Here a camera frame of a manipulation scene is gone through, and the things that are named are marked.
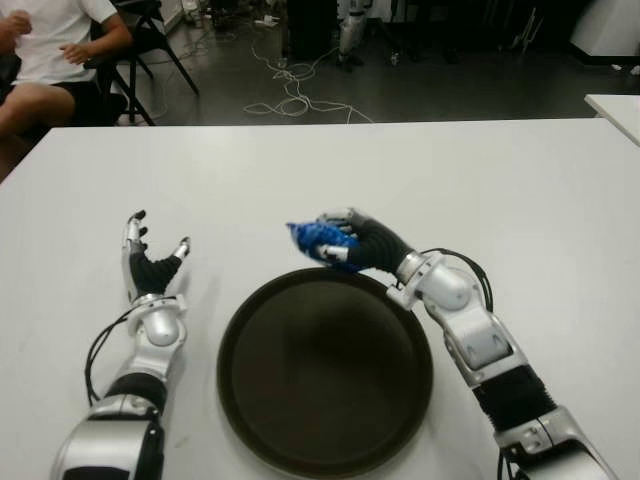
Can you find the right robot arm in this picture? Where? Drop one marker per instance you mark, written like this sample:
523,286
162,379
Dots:
480,335

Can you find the white cabinet with black base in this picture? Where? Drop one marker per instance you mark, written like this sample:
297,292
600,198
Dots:
610,25

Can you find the folded metal stand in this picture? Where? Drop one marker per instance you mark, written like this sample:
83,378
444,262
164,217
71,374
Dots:
525,35

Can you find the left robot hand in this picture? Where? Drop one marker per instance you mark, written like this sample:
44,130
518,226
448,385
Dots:
150,277

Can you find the round dark brown tray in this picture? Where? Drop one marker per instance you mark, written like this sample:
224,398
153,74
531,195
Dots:
325,375

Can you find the white low shelf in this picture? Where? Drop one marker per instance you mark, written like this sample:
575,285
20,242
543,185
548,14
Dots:
172,12

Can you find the black folding chair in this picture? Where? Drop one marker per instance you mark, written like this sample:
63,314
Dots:
150,40

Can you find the silver humanoid robot legs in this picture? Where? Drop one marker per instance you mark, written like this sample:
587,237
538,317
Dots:
350,35

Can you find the seated person in white shirt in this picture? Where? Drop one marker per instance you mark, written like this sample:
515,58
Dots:
45,40

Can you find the small white power adapter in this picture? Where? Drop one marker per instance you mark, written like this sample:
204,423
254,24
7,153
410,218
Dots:
395,58

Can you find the white power strip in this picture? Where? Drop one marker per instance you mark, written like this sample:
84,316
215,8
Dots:
266,21

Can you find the blue Oreo packet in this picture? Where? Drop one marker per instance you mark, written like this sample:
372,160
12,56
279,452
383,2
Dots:
310,237

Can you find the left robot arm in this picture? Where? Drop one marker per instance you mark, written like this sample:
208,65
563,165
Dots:
162,327

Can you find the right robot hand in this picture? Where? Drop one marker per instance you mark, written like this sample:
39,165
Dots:
380,250

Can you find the white side table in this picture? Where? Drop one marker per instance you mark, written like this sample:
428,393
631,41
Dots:
617,107

